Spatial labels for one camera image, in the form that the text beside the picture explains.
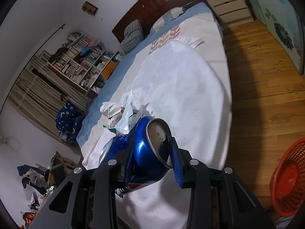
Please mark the cream bedside drawer cabinet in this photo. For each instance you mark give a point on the cream bedside drawer cabinet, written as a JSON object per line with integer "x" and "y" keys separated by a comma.
{"x": 231, "y": 13}

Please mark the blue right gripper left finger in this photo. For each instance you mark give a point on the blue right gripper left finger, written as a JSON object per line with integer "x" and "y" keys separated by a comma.
{"x": 125, "y": 160}

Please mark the bed with blue sheet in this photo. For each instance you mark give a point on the bed with blue sheet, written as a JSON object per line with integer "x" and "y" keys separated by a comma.
{"x": 93, "y": 136}

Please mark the plaid grey pillow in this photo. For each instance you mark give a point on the plaid grey pillow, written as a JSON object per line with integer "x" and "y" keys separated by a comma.
{"x": 133, "y": 35}

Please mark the brown square wall decoration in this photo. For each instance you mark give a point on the brown square wall decoration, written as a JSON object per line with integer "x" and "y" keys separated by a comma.
{"x": 89, "y": 8}

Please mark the floral glass wardrobe door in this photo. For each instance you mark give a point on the floral glass wardrobe door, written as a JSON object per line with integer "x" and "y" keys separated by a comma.
{"x": 285, "y": 25}

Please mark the white bookshelf with books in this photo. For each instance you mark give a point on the white bookshelf with books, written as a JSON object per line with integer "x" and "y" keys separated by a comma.
{"x": 84, "y": 63}

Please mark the white cloth on bed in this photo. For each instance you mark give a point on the white cloth on bed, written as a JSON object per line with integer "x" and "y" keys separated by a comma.
{"x": 159, "y": 205}

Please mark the cream floral bed cover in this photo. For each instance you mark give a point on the cream floral bed cover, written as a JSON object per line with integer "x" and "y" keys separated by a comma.
{"x": 190, "y": 40}

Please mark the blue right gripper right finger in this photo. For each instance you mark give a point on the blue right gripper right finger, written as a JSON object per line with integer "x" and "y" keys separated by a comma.
{"x": 179, "y": 162}

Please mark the orange plastic basket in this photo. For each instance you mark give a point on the orange plastic basket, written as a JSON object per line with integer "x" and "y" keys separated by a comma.
{"x": 287, "y": 181}

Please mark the white and blue pillow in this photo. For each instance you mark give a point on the white and blue pillow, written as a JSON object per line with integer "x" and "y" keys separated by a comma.
{"x": 166, "y": 18}

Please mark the dark wooden headboard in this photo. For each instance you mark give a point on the dark wooden headboard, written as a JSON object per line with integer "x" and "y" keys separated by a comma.
{"x": 147, "y": 12}

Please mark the beige curtain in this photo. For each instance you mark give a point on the beige curtain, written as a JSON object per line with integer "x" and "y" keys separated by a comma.
{"x": 39, "y": 94}

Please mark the crumpled white plastic bag trash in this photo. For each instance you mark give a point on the crumpled white plastic bag trash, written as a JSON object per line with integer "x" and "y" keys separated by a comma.
{"x": 121, "y": 117}

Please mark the black curtain rod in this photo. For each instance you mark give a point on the black curtain rod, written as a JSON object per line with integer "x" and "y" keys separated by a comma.
{"x": 28, "y": 58}

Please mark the clutter pile on floor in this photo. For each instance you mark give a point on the clutter pile on floor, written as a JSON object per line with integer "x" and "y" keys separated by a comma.
{"x": 39, "y": 183}

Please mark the crushed blue soda can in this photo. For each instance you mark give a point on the crushed blue soda can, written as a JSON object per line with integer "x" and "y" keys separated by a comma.
{"x": 151, "y": 152}

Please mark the blue moon pattern blanket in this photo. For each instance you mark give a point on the blue moon pattern blanket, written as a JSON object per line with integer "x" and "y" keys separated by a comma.
{"x": 69, "y": 122}

